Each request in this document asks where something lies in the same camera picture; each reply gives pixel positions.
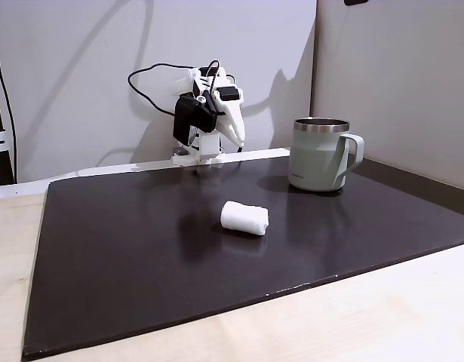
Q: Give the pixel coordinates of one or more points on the white gauze roll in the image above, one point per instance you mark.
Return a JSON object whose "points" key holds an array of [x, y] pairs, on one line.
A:
{"points": [[244, 218]]}

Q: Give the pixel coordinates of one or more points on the black table mat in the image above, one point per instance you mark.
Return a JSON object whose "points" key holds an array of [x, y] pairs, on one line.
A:
{"points": [[141, 245]]}

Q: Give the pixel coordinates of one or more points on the black wall fixture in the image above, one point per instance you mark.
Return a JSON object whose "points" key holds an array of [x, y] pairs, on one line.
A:
{"points": [[355, 2]]}

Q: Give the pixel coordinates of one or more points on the pale green steel mug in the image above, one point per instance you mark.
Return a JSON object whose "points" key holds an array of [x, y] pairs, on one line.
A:
{"points": [[314, 162]]}

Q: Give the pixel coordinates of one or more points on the black camera box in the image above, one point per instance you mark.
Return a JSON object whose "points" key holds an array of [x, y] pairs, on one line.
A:
{"points": [[192, 118]]}

